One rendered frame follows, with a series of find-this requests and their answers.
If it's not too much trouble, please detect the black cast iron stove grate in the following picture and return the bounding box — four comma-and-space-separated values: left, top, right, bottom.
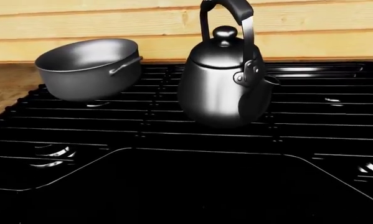
0, 63, 172, 192
138, 62, 283, 156
262, 61, 373, 207

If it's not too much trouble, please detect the dark grey cooking pot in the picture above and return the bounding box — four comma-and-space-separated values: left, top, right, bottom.
34, 37, 144, 103

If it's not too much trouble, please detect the black gas stove cooktop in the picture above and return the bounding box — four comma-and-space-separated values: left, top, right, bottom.
0, 60, 373, 224

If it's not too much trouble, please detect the dark metal kettle with handle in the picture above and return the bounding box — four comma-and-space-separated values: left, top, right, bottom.
176, 0, 281, 129

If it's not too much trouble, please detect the round stove burner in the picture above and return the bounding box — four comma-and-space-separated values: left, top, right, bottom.
85, 100, 111, 108
324, 96, 344, 108
28, 144, 78, 169

